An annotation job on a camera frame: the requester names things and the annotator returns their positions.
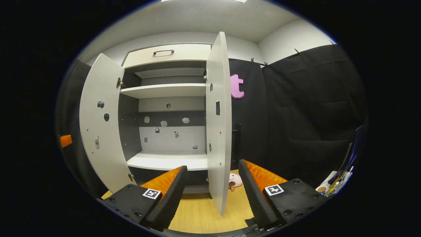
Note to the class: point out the black backdrop cloth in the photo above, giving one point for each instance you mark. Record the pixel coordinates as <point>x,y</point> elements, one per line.
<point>296,115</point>

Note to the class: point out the white printed paper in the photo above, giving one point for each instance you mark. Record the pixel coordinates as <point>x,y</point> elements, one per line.
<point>329,179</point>

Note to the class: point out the beige double-door shoe cabinet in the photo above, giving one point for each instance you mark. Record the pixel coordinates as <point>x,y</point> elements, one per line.
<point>167,90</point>

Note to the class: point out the beige cabinet door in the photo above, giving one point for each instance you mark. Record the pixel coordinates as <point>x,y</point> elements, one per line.
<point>218,138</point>
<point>98,125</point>

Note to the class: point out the cluster of small bottles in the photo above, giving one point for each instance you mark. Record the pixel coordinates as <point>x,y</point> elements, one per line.
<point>343,177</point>

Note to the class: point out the white pink plush toy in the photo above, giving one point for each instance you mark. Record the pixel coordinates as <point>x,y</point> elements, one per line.
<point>235,180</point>

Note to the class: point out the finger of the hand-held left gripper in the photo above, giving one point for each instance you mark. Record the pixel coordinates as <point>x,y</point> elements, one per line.
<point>65,141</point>

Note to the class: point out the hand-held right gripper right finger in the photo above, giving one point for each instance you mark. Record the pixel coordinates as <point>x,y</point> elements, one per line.
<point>255,197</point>

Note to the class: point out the beige cabinet drawer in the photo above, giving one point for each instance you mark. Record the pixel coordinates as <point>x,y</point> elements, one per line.
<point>184,54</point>

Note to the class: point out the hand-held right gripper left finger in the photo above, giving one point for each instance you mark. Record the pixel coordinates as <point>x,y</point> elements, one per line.
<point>174,194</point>

